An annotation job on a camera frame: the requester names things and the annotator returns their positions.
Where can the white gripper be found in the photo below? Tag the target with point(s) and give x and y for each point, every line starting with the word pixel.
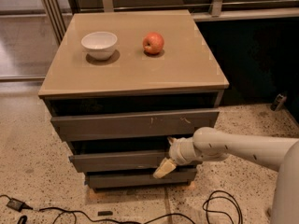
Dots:
pixel 177 152

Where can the grey drawer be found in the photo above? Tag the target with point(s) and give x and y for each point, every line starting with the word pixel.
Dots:
pixel 117 161
pixel 129 125
pixel 126 179

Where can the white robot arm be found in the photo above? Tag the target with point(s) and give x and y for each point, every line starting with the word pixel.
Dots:
pixel 280 154

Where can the grey bottom drawer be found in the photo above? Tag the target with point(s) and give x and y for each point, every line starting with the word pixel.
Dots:
pixel 126 179

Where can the grey top drawer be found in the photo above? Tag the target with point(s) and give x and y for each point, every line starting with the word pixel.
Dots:
pixel 129 125

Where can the grey drawer cabinet beige top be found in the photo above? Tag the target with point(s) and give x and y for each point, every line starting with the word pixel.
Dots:
pixel 184 75

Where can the small black floor block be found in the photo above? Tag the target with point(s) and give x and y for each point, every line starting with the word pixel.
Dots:
pixel 104 213

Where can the red apple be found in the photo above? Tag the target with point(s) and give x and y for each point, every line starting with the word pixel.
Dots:
pixel 153 43

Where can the small dark floor device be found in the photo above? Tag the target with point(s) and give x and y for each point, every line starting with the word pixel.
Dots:
pixel 279 102

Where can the white ceramic bowl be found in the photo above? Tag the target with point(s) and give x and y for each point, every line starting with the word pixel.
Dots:
pixel 100 45

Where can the black power adapter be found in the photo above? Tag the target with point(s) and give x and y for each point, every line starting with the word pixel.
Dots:
pixel 18 205

